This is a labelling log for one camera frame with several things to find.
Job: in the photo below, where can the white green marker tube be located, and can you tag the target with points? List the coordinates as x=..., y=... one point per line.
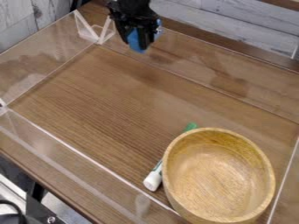
x=155, y=175

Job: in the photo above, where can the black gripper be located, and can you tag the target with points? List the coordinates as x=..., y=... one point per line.
x=134, y=9

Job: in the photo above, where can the blue rectangular block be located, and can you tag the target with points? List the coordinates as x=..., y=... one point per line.
x=134, y=37

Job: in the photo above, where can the brown wooden bowl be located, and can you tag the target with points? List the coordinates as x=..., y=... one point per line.
x=218, y=177

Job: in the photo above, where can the black metal table bracket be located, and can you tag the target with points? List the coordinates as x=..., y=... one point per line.
x=37, y=213

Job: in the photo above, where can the clear acrylic corner bracket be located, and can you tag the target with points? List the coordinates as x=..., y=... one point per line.
x=95, y=33

